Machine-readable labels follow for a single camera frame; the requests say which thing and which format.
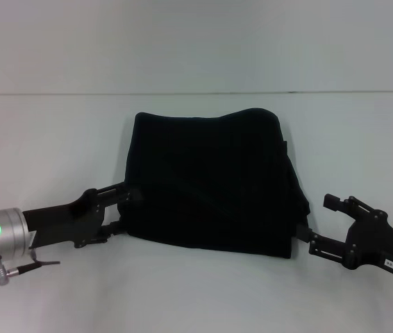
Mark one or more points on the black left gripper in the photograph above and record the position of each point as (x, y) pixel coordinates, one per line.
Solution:
(64, 222)

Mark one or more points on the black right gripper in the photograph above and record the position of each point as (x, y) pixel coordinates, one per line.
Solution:
(380, 243)

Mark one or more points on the black T-shirt with FREE! print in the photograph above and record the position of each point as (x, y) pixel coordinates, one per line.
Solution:
(214, 180)

